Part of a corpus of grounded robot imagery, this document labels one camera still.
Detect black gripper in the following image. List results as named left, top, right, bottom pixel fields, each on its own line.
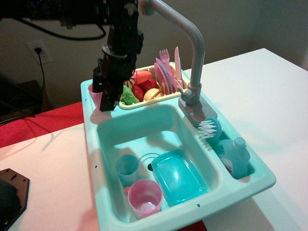
left=92, top=43, right=136, bottom=112

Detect small pink cup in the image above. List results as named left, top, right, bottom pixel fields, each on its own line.
left=88, top=83, right=103, bottom=110

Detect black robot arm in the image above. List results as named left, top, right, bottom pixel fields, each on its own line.
left=0, top=0, right=144, bottom=112

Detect blue cup in sink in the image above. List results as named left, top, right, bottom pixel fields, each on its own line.
left=115, top=154, right=139, bottom=188

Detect mint green toy sink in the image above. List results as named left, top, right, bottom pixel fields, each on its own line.
left=81, top=80, right=276, bottom=231

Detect pink mug in sink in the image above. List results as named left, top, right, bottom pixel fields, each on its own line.
left=124, top=179, right=163, bottom=219

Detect green toy vegetable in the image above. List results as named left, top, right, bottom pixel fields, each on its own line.
left=120, top=85, right=140, bottom=105

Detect purple striped toy onion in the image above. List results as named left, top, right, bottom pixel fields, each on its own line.
left=123, top=75, right=135, bottom=89

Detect red toy apple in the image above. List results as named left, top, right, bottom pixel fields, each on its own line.
left=132, top=79, right=158, bottom=102

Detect orange red toy carrot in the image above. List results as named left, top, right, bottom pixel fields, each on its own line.
left=133, top=70, right=152, bottom=85

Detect yellow toy fruit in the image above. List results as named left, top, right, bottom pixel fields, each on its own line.
left=143, top=88, right=164, bottom=101

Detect pink toy plates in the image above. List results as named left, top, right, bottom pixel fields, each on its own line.
left=154, top=58, right=177, bottom=95

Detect pink toy fork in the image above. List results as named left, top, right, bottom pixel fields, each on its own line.
left=159, top=49, right=174, bottom=77

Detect cream dish rack basket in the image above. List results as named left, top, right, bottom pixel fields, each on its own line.
left=118, top=65, right=180, bottom=110

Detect pink toy knife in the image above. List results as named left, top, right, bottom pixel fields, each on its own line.
left=174, top=47, right=182, bottom=81

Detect grey toy faucet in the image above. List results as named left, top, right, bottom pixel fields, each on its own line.
left=139, top=0, right=217, bottom=128

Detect red cloth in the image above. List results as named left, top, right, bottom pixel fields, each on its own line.
left=0, top=102, right=84, bottom=148

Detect teal dish brush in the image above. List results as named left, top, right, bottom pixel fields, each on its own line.
left=198, top=117, right=222, bottom=141

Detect teal rectangular tray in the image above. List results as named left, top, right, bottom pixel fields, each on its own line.
left=151, top=149, right=209, bottom=206

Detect blue toy soap bottle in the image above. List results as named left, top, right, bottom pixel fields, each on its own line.
left=217, top=137, right=250, bottom=180

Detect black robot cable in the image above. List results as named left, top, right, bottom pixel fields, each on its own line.
left=19, top=18, right=106, bottom=41

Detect white wall outlet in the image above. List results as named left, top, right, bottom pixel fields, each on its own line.
left=26, top=40, right=53, bottom=64

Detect black power cord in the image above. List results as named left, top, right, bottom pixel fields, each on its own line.
left=34, top=47, right=46, bottom=114

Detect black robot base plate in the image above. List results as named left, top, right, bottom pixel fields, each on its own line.
left=0, top=168, right=30, bottom=231

